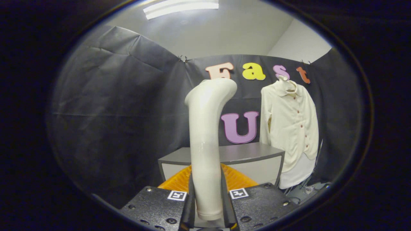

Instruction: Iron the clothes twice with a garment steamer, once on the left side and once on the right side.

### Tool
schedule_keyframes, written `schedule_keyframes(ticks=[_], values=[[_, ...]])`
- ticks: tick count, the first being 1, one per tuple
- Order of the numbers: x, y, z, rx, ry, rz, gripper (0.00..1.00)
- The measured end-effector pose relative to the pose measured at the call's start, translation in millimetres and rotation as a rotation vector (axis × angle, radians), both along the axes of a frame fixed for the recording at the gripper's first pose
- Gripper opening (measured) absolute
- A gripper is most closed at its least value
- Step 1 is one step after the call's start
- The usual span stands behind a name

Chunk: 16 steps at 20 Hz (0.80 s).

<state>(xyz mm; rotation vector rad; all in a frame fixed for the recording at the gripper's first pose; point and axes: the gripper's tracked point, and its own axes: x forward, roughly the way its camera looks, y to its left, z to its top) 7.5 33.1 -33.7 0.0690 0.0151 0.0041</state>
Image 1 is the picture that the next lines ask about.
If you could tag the white clothes hanger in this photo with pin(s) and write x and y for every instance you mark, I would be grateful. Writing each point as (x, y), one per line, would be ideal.
(282, 78)

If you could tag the black backdrop cloth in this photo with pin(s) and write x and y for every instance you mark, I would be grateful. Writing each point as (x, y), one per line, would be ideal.
(112, 112)

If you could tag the grey top white cabinet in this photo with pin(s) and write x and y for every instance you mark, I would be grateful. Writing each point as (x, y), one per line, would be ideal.
(244, 152)

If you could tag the cream button-up shirt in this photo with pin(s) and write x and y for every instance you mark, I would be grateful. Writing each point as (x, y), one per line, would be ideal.
(289, 128)

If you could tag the white garment steamer head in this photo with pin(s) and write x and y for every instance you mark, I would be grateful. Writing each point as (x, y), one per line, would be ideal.
(205, 144)

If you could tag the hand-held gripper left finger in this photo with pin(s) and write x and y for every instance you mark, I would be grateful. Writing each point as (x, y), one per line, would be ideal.
(191, 205)

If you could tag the white power adapter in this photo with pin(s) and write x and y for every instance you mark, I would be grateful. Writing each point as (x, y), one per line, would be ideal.
(310, 190)

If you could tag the ceiling light panel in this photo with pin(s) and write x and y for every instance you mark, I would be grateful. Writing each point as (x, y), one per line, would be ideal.
(179, 8)

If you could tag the white garment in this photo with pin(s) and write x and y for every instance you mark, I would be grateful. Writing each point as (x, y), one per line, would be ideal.
(295, 173)

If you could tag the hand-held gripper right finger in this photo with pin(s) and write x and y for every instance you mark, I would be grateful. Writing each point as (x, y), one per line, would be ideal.
(224, 202)

